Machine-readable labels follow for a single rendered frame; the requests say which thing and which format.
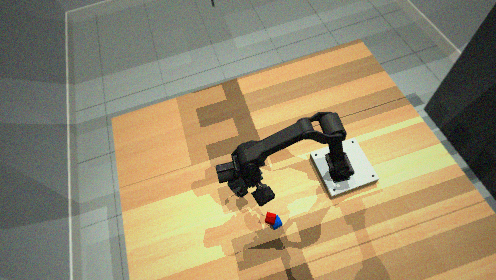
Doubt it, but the blue cube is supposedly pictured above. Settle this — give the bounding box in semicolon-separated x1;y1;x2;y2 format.
272;215;282;230

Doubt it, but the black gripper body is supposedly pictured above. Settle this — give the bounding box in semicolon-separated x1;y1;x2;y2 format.
243;170;275;207

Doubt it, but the red cube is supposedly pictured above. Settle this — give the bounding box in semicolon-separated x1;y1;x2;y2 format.
265;212;276;225

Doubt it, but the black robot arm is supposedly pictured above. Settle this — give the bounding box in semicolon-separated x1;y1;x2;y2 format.
216;112;355;198

